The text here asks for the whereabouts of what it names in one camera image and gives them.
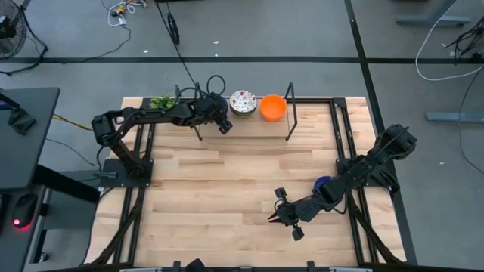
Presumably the black table-level camera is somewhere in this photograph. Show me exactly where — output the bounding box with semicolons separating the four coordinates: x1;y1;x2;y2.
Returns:
184;258;207;272

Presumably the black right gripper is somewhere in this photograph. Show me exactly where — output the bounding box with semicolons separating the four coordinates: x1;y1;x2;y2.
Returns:
267;187;317;243

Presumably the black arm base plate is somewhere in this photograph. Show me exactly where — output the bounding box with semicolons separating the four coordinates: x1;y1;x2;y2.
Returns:
336;158;396;189
98;158;154;189

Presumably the grey desk foot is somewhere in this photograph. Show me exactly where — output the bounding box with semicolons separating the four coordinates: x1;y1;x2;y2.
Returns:
396;0;472;28
425;110;484;123

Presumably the long white cable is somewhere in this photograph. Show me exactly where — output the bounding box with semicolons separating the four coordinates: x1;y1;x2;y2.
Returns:
414;0;484;82

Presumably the black desk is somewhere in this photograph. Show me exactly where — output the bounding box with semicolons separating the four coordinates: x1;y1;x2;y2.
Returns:
0;87;61;190

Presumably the green plant in white pot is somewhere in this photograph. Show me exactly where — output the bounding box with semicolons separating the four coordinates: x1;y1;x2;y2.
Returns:
150;94;178;110

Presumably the black aluminium table frame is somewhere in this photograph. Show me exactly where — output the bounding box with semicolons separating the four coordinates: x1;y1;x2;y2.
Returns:
85;96;419;272

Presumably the black cable bundle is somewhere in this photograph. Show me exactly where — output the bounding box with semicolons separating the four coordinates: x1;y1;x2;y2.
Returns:
444;17;484;64

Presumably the black floor fan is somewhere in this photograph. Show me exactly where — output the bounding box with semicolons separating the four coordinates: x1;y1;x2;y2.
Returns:
0;0;48;76

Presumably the orange plastic bowl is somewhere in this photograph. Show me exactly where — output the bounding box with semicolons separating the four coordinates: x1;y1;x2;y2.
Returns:
259;94;287;122

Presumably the yellow cable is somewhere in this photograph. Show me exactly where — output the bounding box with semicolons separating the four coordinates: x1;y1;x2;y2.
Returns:
52;114;94;132

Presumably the black desk stand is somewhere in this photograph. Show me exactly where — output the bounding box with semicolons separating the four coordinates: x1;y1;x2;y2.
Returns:
0;92;37;136

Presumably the black hanging cable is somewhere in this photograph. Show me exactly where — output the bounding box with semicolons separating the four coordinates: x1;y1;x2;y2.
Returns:
154;0;202;91

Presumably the black mouse with red light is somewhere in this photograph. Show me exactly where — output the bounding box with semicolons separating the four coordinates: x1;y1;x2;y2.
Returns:
11;193;39;230

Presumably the green floral ceramic bowl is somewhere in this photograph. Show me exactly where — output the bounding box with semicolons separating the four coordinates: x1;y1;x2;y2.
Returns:
229;107;257;117
229;89;258;114

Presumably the white cable bundle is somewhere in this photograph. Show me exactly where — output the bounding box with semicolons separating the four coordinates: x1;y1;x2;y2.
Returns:
107;0;149;28

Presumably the grey side desk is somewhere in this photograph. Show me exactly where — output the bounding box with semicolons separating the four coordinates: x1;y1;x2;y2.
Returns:
0;184;54;272

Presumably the wooden shelf with black legs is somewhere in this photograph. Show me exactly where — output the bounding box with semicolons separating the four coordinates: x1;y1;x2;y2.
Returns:
193;82;299;142

